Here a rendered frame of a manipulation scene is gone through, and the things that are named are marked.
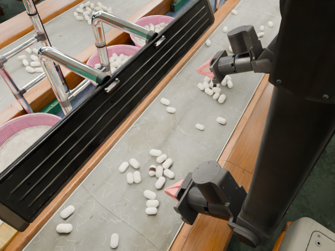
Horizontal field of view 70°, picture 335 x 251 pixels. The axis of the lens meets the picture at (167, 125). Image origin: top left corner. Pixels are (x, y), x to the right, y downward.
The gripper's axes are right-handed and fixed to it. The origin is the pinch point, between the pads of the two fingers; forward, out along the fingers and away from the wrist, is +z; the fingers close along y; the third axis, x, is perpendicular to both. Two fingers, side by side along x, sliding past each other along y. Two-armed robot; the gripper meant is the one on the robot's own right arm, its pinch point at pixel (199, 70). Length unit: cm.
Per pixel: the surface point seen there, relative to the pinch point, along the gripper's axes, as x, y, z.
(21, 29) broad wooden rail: -41, 11, 69
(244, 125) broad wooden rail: 19.7, 6.1, -11.9
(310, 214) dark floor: 115, -20, -12
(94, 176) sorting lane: 3.4, 45.9, 14.1
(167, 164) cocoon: 11.5, 32.2, -0.3
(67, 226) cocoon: 4, 60, 10
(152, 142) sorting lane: 8.0, 27.0, 7.7
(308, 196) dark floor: 113, -30, -10
